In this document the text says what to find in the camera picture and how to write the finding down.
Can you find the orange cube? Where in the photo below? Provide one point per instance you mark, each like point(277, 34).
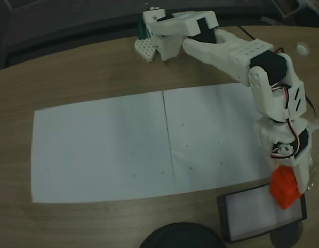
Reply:
point(283, 186)

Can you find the brown box white inside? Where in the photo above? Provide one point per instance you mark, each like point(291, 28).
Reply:
point(252, 217)

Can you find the white paper sheet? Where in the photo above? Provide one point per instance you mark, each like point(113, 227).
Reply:
point(213, 134)
point(97, 149)

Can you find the small white round cap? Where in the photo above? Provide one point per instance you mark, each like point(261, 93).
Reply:
point(303, 48)

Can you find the black desk lamp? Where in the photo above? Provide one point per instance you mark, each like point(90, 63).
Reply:
point(180, 237)

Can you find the green clamp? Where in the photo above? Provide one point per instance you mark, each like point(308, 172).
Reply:
point(142, 31)

